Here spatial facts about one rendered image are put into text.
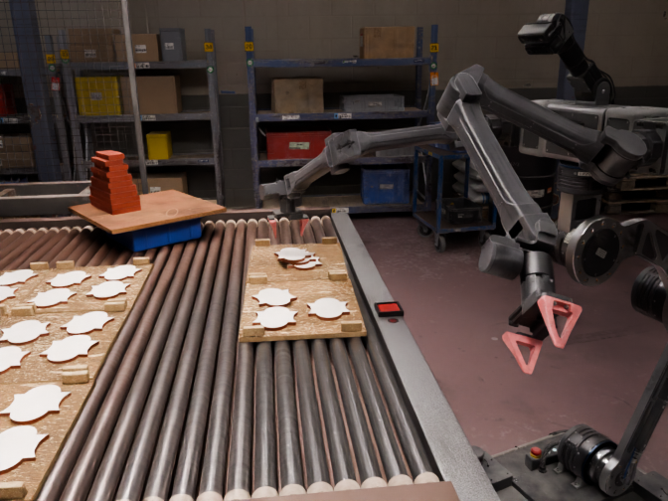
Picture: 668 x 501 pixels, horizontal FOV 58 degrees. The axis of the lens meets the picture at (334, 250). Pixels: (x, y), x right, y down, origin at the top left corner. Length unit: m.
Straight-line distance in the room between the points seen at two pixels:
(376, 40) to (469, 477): 5.29
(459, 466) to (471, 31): 6.14
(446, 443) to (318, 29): 5.80
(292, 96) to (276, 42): 0.79
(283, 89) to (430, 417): 5.05
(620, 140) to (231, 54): 5.61
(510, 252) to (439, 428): 0.44
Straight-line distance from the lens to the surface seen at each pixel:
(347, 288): 1.97
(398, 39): 6.20
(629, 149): 1.45
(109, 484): 1.27
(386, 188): 6.36
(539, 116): 1.43
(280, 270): 2.15
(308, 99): 6.19
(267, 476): 1.21
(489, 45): 7.13
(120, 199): 2.66
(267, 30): 6.73
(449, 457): 1.27
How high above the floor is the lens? 1.67
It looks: 18 degrees down
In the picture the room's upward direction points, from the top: 1 degrees counter-clockwise
